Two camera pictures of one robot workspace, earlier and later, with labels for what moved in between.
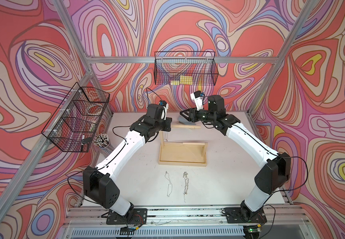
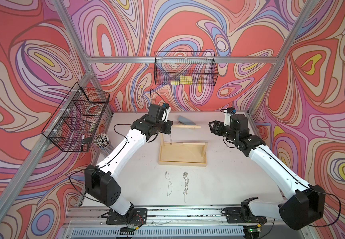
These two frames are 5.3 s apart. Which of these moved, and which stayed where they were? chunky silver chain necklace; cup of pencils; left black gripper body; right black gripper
Moved: right black gripper
Stayed: cup of pencils; chunky silver chain necklace; left black gripper body
